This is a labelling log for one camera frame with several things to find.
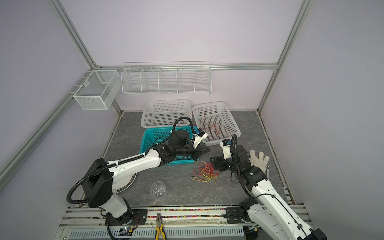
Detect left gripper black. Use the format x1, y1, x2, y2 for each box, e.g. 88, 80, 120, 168
175, 142, 211, 162

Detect yellow cable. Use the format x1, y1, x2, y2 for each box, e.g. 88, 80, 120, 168
190, 161, 218, 184

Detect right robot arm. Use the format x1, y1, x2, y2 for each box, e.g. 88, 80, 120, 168
210, 146, 327, 240

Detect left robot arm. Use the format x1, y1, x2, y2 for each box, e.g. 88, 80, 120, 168
67, 129, 210, 225

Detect white plastic basket right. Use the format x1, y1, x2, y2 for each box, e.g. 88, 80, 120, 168
192, 102, 241, 146

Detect white plastic basket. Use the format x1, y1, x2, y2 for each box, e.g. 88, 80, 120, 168
192, 102, 241, 146
141, 100, 192, 129

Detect white work glove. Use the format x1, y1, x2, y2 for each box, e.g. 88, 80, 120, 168
250, 150, 270, 173

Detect teal plastic basket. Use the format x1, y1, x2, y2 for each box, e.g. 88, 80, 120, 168
139, 125, 200, 166

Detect clear plastic cup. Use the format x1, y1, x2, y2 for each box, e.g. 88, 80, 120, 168
150, 181, 167, 198

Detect white plastic basket left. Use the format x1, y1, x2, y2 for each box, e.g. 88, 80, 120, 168
141, 100, 192, 129

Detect round tape plate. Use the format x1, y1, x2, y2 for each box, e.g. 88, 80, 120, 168
113, 174, 137, 193

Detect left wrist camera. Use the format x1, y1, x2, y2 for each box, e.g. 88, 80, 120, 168
193, 129, 208, 149

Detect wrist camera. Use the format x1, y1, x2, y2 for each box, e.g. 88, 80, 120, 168
220, 139, 232, 160
193, 129, 208, 149

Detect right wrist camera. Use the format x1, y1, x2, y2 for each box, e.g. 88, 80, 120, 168
220, 139, 232, 160

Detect white wire shelf rack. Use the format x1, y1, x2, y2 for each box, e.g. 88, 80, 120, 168
121, 62, 212, 94

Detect yellow handled pliers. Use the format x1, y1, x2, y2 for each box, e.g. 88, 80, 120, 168
155, 213, 167, 240

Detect white mesh wall box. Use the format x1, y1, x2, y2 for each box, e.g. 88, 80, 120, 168
74, 70, 122, 111

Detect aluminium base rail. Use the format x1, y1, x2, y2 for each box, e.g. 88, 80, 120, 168
58, 205, 313, 240

